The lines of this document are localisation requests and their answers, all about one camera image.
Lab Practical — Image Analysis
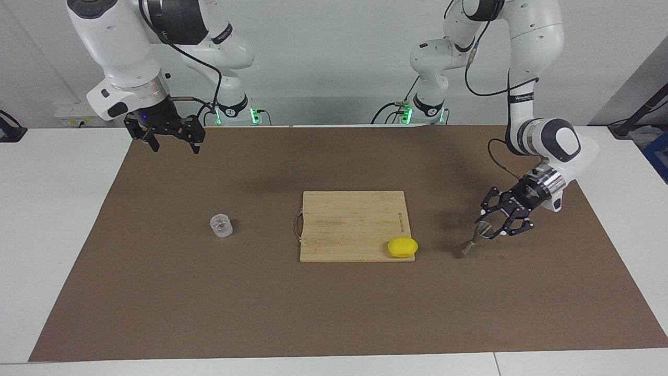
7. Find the black base cable bundle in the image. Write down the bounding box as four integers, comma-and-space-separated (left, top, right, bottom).
371, 78, 421, 125

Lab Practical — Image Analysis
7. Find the brown table mat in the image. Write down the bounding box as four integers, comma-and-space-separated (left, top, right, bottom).
29, 125, 668, 362

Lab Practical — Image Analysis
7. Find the black clamp stand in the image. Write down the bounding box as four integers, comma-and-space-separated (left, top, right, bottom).
0, 110, 28, 143

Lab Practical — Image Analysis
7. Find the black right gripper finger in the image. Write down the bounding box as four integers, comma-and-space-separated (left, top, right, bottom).
180, 116, 206, 155
125, 117, 161, 152

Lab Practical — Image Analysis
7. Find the yellow lemon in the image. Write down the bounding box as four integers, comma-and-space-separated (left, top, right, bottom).
387, 237, 419, 259

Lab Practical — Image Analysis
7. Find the blue box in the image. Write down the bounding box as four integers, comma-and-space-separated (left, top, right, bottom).
641, 131, 668, 183

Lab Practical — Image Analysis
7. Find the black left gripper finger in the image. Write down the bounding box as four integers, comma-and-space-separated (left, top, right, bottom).
476, 187, 516, 224
492, 213, 535, 239

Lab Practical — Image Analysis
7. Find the black tripod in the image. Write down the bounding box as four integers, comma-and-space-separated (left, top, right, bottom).
608, 84, 668, 139

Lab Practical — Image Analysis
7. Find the stainless steel jigger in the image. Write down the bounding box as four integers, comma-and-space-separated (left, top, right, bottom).
459, 221, 495, 259

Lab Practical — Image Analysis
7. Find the white power strip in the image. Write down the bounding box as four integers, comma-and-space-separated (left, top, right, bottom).
54, 102, 108, 127

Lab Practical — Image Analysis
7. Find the small clear glass cup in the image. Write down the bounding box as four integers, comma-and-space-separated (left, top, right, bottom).
210, 213, 234, 239

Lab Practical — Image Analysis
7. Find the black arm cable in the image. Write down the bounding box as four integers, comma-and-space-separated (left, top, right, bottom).
137, 0, 223, 126
463, 31, 539, 181

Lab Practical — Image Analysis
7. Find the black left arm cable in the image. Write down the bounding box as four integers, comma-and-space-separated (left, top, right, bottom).
463, 31, 539, 181

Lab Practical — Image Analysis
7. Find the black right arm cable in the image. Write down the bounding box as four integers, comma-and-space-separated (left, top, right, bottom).
137, 0, 223, 126

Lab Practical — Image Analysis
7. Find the bamboo cutting board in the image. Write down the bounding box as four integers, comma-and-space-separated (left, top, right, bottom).
299, 191, 416, 263

